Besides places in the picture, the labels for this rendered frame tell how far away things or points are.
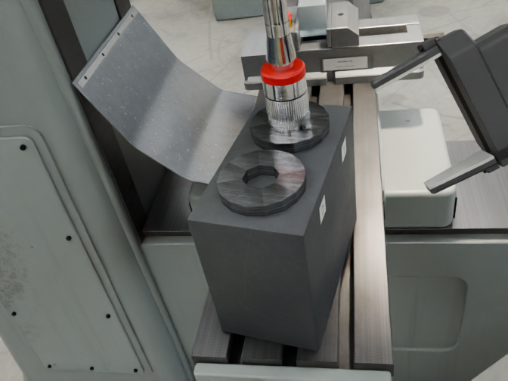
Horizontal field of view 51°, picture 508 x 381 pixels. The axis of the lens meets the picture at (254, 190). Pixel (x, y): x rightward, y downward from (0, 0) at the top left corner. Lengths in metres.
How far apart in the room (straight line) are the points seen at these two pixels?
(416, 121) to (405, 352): 0.53
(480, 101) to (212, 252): 0.28
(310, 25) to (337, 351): 0.65
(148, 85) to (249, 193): 0.59
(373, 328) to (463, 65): 0.31
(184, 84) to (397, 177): 0.48
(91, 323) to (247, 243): 0.82
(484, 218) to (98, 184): 0.71
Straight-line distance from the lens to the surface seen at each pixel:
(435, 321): 1.25
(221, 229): 0.51
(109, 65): 1.01
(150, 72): 1.09
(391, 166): 1.03
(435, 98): 2.85
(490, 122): 0.49
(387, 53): 1.06
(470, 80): 0.48
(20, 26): 0.88
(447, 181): 0.50
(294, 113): 0.57
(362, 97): 1.02
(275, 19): 0.54
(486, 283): 1.15
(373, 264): 0.70
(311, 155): 0.57
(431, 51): 0.48
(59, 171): 0.99
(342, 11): 1.09
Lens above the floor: 1.49
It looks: 40 degrees down
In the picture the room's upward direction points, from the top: 11 degrees counter-clockwise
